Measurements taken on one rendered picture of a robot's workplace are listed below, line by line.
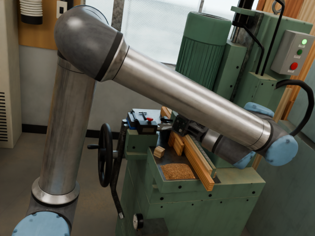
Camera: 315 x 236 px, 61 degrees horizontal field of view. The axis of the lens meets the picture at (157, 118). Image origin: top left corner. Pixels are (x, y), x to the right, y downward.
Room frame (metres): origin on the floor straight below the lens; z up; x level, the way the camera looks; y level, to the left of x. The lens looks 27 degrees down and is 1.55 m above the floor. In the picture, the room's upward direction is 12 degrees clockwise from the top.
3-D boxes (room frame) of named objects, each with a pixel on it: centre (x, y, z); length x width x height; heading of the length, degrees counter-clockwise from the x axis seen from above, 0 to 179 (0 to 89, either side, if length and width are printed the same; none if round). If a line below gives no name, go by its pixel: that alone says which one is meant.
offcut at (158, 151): (0.96, -0.04, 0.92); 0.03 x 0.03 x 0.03; 65
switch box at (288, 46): (1.12, -0.47, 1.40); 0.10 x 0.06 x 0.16; 112
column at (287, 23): (1.24, -0.39, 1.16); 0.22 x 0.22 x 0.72; 22
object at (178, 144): (1.09, -0.09, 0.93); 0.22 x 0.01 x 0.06; 22
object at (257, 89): (1.07, -0.37, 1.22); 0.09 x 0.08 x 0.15; 112
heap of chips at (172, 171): (0.87, -0.12, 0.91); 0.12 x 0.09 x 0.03; 112
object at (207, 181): (1.09, -0.13, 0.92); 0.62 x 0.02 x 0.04; 22
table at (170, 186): (1.10, -0.01, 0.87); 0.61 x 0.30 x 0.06; 22
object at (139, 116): (1.06, 0.07, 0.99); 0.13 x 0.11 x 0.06; 22
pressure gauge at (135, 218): (0.81, -0.02, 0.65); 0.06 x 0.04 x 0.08; 22
